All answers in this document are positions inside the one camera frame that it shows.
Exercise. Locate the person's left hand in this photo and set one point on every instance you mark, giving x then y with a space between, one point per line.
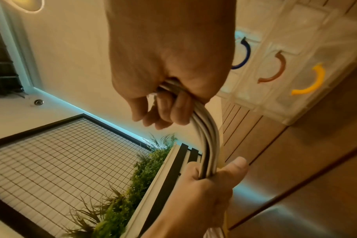
205 195

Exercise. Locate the person's right hand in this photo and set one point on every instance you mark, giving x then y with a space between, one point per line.
169 41

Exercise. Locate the clear plastic three-drawer organiser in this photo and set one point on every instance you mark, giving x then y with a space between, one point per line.
299 23

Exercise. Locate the person's left forearm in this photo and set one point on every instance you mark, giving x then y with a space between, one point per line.
178 225

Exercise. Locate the black and white slatted planter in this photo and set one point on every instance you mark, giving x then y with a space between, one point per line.
155 186

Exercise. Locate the green plants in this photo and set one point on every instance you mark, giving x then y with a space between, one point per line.
137 176

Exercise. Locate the small recessed spotlight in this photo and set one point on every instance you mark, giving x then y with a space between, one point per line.
38 102

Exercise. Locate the white round lamp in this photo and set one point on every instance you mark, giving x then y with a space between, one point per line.
25 4

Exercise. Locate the black louvre panel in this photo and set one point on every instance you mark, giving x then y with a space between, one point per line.
2 69

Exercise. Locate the wall light strip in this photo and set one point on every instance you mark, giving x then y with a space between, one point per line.
78 109

